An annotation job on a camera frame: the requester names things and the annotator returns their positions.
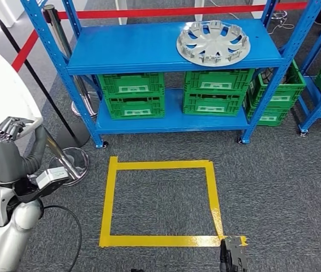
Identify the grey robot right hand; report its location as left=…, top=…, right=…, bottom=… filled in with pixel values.
left=218, top=235, right=249, bottom=272

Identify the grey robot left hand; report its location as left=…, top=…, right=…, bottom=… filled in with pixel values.
left=0, top=116, right=47, bottom=185

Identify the white plastic mirror cover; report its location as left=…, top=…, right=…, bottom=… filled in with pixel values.
left=0, top=40, right=44, bottom=141

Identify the blue metal shelf rack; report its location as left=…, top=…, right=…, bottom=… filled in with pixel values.
left=20, top=0, right=321, bottom=149
left=298, top=0, right=321, bottom=137

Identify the black stanchion with round base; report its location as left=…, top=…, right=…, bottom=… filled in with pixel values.
left=0, top=3, right=91, bottom=150

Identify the red barrier belt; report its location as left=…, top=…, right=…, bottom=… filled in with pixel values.
left=11, top=29, right=40, bottom=73
left=56, top=0, right=321, bottom=20

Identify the grey plastic wheel hubcap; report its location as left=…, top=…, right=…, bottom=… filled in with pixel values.
left=176, top=19, right=252, bottom=67

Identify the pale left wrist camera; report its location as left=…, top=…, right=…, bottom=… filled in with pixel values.
left=13, top=167, right=74, bottom=205

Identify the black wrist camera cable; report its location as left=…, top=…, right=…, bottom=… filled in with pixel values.
left=42, top=204, right=83, bottom=272

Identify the white floor cable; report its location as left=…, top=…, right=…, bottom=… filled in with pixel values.
left=208, top=0, right=321, bottom=36

